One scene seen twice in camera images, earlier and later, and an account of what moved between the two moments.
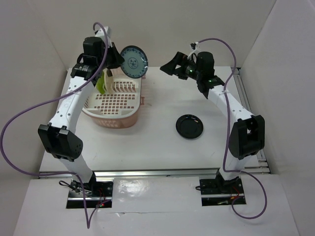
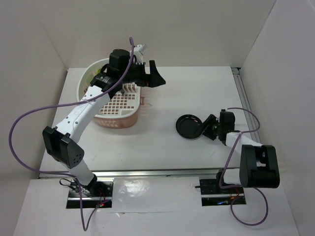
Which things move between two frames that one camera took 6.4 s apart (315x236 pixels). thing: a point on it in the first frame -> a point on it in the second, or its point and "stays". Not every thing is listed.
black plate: [189, 127] stays
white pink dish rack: [116, 103] stays
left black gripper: [117, 59] -> [150, 80]
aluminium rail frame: [263, 170] stays
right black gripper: [179, 59] -> [210, 120]
